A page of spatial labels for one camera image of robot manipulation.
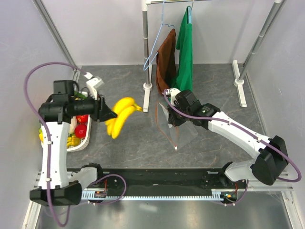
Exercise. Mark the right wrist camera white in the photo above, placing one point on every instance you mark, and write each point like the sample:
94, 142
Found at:
171, 95

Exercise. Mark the brown towel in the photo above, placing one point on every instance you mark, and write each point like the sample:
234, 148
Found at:
165, 63

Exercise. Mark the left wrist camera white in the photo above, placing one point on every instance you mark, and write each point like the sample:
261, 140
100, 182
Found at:
93, 83

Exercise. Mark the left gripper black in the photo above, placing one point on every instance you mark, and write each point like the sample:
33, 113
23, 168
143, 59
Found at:
101, 109

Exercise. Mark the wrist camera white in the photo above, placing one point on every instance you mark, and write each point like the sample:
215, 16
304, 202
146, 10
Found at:
93, 83
171, 95

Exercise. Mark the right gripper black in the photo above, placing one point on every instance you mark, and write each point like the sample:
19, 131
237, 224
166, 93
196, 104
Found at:
172, 119

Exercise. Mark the green chili pepper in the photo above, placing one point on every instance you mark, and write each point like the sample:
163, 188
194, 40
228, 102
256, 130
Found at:
79, 96

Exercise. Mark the white plastic basket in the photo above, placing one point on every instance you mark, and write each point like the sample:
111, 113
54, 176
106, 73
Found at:
83, 143

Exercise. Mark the clear zip top bag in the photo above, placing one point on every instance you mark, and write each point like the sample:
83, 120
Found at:
178, 136

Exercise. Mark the yellow banana bunch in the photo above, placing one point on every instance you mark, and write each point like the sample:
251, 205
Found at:
41, 135
123, 108

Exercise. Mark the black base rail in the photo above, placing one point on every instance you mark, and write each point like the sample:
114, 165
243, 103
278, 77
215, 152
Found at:
157, 184

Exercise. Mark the yellow corn cob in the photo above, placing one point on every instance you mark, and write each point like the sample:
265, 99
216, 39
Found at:
73, 141

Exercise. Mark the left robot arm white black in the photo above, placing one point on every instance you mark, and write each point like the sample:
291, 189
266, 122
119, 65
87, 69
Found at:
55, 187

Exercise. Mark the light blue wire hanger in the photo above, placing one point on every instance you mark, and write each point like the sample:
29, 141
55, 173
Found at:
155, 43

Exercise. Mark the blue hanger under shirt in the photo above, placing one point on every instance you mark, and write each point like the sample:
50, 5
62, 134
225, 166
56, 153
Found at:
189, 13

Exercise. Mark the white radish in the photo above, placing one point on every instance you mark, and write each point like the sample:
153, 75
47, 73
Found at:
73, 125

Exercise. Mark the green t-shirt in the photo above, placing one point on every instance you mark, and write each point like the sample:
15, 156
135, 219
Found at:
184, 75

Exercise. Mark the metal clothes rack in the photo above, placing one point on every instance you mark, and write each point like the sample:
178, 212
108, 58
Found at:
238, 75

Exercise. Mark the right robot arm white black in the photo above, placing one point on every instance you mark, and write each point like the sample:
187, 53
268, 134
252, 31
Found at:
268, 155

